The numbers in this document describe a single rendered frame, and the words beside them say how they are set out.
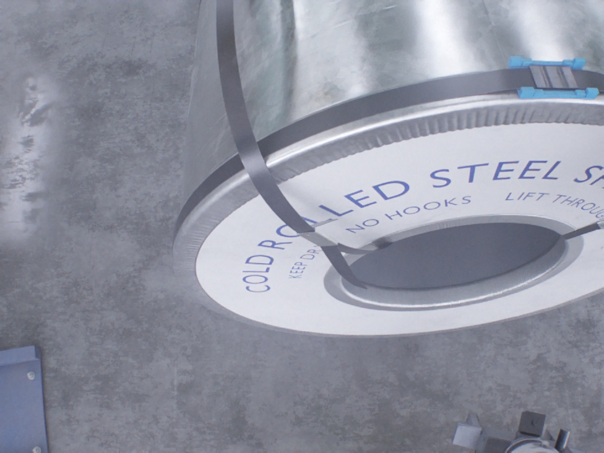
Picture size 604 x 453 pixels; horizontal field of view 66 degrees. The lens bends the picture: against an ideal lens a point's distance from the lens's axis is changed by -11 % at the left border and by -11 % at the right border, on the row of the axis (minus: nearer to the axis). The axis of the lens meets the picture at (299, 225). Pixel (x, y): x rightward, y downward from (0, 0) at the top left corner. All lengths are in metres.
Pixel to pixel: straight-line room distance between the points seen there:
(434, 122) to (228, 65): 0.30
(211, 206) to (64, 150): 1.70
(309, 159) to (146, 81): 1.91
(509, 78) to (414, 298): 0.84
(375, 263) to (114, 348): 1.05
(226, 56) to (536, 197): 0.54
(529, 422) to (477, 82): 0.46
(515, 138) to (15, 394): 1.87
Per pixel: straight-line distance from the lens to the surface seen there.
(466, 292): 1.41
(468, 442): 0.79
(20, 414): 2.09
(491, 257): 1.42
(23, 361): 2.09
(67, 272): 2.15
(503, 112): 0.65
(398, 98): 0.64
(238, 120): 0.71
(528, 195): 0.88
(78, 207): 2.25
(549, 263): 1.28
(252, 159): 0.70
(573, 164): 0.82
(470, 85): 0.65
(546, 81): 0.67
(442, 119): 0.64
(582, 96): 0.68
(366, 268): 1.33
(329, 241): 0.79
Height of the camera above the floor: 1.82
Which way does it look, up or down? 65 degrees down
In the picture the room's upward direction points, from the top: 1 degrees counter-clockwise
